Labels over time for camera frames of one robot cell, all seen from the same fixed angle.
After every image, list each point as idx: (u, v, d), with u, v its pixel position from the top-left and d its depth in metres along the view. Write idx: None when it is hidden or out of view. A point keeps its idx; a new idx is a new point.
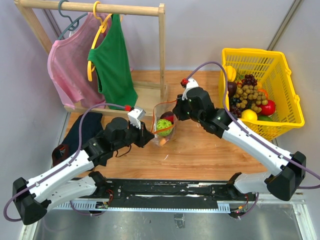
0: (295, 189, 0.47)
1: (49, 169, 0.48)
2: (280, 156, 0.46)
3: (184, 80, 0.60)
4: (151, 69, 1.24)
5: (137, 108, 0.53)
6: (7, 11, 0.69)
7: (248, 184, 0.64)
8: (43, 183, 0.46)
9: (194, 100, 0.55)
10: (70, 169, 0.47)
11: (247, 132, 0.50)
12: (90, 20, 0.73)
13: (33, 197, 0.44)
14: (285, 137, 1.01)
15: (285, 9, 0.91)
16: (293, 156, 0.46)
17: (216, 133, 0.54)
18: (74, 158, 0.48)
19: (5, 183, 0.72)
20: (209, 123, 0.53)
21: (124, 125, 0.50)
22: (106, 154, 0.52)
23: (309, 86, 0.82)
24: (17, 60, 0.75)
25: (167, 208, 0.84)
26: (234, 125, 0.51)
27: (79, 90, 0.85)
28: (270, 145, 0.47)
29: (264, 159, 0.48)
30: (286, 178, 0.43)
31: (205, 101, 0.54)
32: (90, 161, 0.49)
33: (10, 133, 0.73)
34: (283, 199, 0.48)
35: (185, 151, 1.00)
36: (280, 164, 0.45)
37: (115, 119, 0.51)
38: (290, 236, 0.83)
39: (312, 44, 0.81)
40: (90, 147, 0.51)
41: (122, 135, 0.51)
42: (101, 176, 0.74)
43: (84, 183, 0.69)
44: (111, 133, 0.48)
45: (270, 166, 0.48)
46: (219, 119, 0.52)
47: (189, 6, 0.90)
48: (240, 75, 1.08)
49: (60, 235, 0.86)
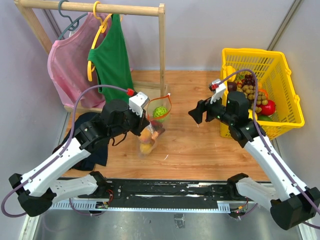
0: (298, 221, 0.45)
1: (42, 163, 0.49)
2: (293, 185, 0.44)
3: (214, 86, 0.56)
4: (151, 69, 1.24)
5: (139, 93, 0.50)
6: (7, 12, 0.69)
7: (252, 193, 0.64)
8: (36, 178, 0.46)
9: (231, 104, 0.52)
10: (62, 160, 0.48)
11: (269, 150, 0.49)
12: (90, 20, 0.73)
13: (28, 193, 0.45)
14: (285, 137, 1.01)
15: (285, 9, 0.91)
16: (308, 190, 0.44)
17: (239, 141, 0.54)
18: (65, 148, 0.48)
19: (5, 183, 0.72)
20: (236, 130, 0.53)
21: (123, 107, 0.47)
22: (101, 139, 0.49)
23: (309, 87, 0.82)
24: (17, 60, 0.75)
25: (167, 208, 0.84)
26: (259, 139, 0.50)
27: (79, 90, 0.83)
28: (288, 172, 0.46)
29: (276, 181, 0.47)
30: (292, 208, 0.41)
31: (242, 109, 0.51)
32: (82, 150, 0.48)
33: (9, 133, 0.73)
34: (281, 227, 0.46)
35: (185, 151, 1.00)
36: (291, 191, 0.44)
37: (112, 101, 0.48)
38: (289, 236, 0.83)
39: (311, 44, 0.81)
40: (82, 133, 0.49)
41: (120, 118, 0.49)
42: (101, 175, 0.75)
43: (87, 181, 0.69)
44: (109, 114, 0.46)
45: (279, 189, 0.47)
46: (248, 129, 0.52)
47: (188, 7, 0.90)
48: (240, 76, 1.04)
49: (60, 235, 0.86)
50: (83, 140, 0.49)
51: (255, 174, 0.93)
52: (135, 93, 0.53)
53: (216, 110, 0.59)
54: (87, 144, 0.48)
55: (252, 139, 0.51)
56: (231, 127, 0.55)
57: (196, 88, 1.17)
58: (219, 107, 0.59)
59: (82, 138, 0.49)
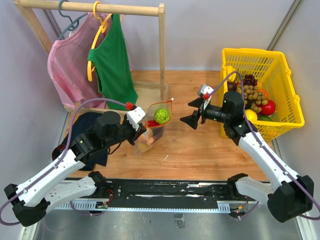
0: (296, 214, 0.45)
1: (37, 174, 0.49)
2: (285, 173, 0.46)
3: (205, 96, 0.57)
4: (151, 69, 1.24)
5: (138, 108, 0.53)
6: (7, 12, 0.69)
7: (251, 191, 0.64)
8: (31, 189, 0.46)
9: (228, 104, 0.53)
10: (58, 172, 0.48)
11: (260, 143, 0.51)
12: (90, 20, 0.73)
13: (22, 204, 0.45)
14: (285, 137, 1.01)
15: (285, 9, 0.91)
16: (299, 178, 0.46)
17: (234, 138, 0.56)
18: (61, 160, 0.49)
19: (5, 183, 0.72)
20: (230, 128, 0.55)
21: (116, 120, 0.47)
22: (95, 150, 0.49)
23: (309, 86, 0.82)
24: (17, 60, 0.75)
25: (167, 208, 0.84)
26: (251, 135, 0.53)
27: (79, 90, 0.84)
28: (280, 162, 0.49)
29: (269, 172, 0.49)
30: (285, 194, 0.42)
31: (238, 109, 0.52)
32: (77, 162, 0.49)
33: (9, 133, 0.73)
34: (279, 220, 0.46)
35: (185, 151, 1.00)
36: (282, 179, 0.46)
37: (106, 113, 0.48)
38: (289, 236, 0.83)
39: (312, 44, 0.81)
40: (77, 145, 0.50)
41: (113, 130, 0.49)
42: (101, 176, 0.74)
43: (84, 183, 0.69)
44: (102, 128, 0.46)
45: (273, 180, 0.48)
46: (241, 127, 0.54)
47: (189, 6, 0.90)
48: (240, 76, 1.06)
49: (60, 235, 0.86)
50: (78, 151, 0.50)
51: (255, 174, 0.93)
52: (134, 106, 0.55)
53: (211, 111, 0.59)
54: (82, 156, 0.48)
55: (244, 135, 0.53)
56: (225, 125, 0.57)
57: (196, 88, 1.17)
58: (212, 108, 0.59)
59: (77, 150, 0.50)
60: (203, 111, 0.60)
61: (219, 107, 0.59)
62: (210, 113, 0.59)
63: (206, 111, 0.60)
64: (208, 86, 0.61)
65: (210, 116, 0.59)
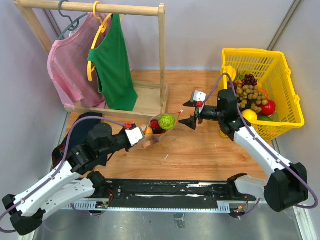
0: (292, 202, 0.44)
1: (35, 184, 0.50)
2: (277, 161, 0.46)
3: (198, 103, 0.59)
4: (151, 69, 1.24)
5: (136, 129, 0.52)
6: (7, 12, 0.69)
7: (249, 186, 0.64)
8: (28, 199, 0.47)
9: (221, 101, 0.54)
10: (54, 182, 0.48)
11: (253, 135, 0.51)
12: (90, 20, 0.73)
13: (20, 214, 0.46)
14: (285, 137, 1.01)
15: (285, 9, 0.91)
16: (292, 165, 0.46)
17: (229, 135, 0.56)
18: (57, 171, 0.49)
19: (5, 183, 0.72)
20: (226, 124, 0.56)
21: (106, 132, 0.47)
22: (91, 162, 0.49)
23: (309, 86, 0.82)
24: (17, 61, 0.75)
25: (167, 208, 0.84)
26: (244, 129, 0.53)
27: (79, 90, 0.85)
28: (273, 152, 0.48)
29: (263, 162, 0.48)
30: (277, 181, 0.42)
31: (232, 106, 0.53)
32: (73, 173, 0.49)
33: (9, 133, 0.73)
34: (276, 210, 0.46)
35: (185, 151, 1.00)
36: (275, 167, 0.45)
37: (98, 126, 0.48)
38: (289, 236, 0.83)
39: (312, 44, 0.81)
40: (74, 156, 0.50)
41: (107, 142, 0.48)
42: (101, 176, 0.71)
43: (82, 186, 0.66)
44: (93, 141, 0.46)
45: (267, 169, 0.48)
46: (235, 122, 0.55)
47: (189, 6, 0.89)
48: (240, 75, 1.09)
49: (60, 235, 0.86)
50: (74, 163, 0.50)
51: (255, 175, 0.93)
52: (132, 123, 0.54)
53: (206, 112, 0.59)
54: (78, 168, 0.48)
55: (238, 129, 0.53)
56: (220, 122, 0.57)
57: (196, 88, 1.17)
58: (207, 108, 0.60)
59: (74, 161, 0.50)
60: (199, 115, 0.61)
61: (213, 107, 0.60)
62: (206, 112, 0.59)
63: (201, 113, 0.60)
64: (200, 92, 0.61)
65: (206, 116, 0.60)
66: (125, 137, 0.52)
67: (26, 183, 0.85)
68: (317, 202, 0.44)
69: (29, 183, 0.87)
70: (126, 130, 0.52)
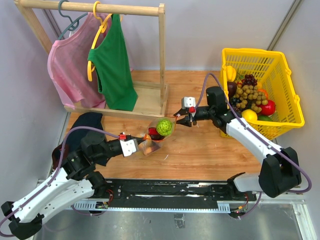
0: (286, 186, 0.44)
1: (32, 191, 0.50)
2: (268, 146, 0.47)
3: (191, 109, 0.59)
4: (151, 69, 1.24)
5: (131, 142, 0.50)
6: (7, 12, 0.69)
7: (248, 183, 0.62)
8: (25, 206, 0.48)
9: (210, 96, 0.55)
10: (50, 190, 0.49)
11: (244, 125, 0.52)
12: (90, 20, 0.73)
13: (18, 220, 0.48)
14: (285, 137, 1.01)
15: (286, 8, 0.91)
16: (283, 149, 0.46)
17: (221, 128, 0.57)
18: (53, 178, 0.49)
19: (5, 183, 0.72)
20: (217, 118, 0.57)
21: (99, 139, 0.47)
22: (86, 168, 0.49)
23: (309, 86, 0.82)
24: (17, 61, 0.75)
25: (167, 208, 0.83)
26: (236, 121, 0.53)
27: (79, 90, 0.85)
28: (263, 138, 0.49)
29: (255, 149, 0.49)
30: (270, 166, 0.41)
31: (220, 99, 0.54)
32: (69, 180, 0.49)
33: (9, 134, 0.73)
34: (272, 195, 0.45)
35: (185, 151, 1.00)
36: (267, 152, 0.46)
37: (91, 133, 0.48)
38: (289, 236, 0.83)
39: (312, 44, 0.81)
40: (69, 163, 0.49)
41: (101, 149, 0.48)
42: (101, 176, 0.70)
43: (80, 188, 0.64)
44: (86, 148, 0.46)
45: (259, 156, 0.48)
46: (226, 115, 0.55)
47: (189, 6, 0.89)
48: (240, 75, 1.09)
49: (60, 235, 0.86)
50: (70, 169, 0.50)
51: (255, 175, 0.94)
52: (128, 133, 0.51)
53: (199, 113, 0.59)
54: (73, 175, 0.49)
55: (230, 121, 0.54)
56: (212, 117, 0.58)
57: (196, 88, 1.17)
58: (199, 109, 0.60)
59: (69, 168, 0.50)
60: (193, 118, 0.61)
61: (204, 106, 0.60)
62: (199, 114, 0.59)
63: (195, 116, 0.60)
64: (189, 97, 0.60)
65: (199, 117, 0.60)
66: (119, 144, 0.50)
67: (26, 183, 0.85)
68: (310, 187, 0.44)
69: (29, 183, 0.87)
70: (120, 141, 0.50)
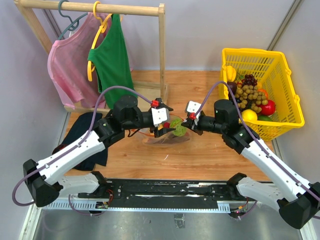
0: (309, 217, 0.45)
1: (58, 151, 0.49)
2: (298, 184, 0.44)
3: (191, 115, 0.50)
4: (151, 69, 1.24)
5: (163, 110, 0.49)
6: (7, 12, 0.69)
7: (257, 195, 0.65)
8: (52, 165, 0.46)
9: (220, 113, 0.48)
10: (80, 151, 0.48)
11: (267, 153, 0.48)
12: (90, 20, 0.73)
13: (43, 179, 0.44)
14: (285, 136, 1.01)
15: (285, 8, 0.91)
16: (312, 187, 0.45)
17: (236, 148, 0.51)
18: (84, 139, 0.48)
19: (5, 182, 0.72)
20: (230, 138, 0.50)
21: (133, 102, 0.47)
22: (117, 134, 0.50)
23: (309, 86, 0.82)
24: (17, 60, 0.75)
25: (167, 208, 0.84)
26: (255, 144, 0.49)
27: (79, 90, 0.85)
28: (290, 172, 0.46)
29: (280, 183, 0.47)
30: (302, 208, 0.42)
31: (232, 116, 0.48)
32: (101, 143, 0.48)
33: (10, 132, 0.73)
34: (295, 226, 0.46)
35: (185, 151, 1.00)
36: (297, 191, 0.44)
37: (122, 98, 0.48)
38: (290, 236, 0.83)
39: (312, 44, 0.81)
40: (100, 128, 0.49)
41: (132, 114, 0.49)
42: (102, 176, 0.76)
43: (89, 179, 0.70)
44: (119, 111, 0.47)
45: (285, 191, 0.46)
46: (241, 135, 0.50)
47: (189, 6, 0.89)
48: (240, 76, 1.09)
49: (60, 235, 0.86)
50: (100, 134, 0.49)
51: (255, 175, 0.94)
52: (160, 102, 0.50)
53: (203, 123, 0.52)
54: (105, 138, 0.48)
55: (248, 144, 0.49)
56: (223, 136, 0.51)
57: (196, 88, 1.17)
58: (204, 118, 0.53)
59: (100, 133, 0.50)
60: (196, 127, 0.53)
61: (211, 117, 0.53)
62: (203, 124, 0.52)
63: (199, 124, 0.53)
64: (194, 102, 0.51)
65: (204, 128, 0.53)
66: (150, 115, 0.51)
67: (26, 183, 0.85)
68: None
69: None
70: (152, 109, 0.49)
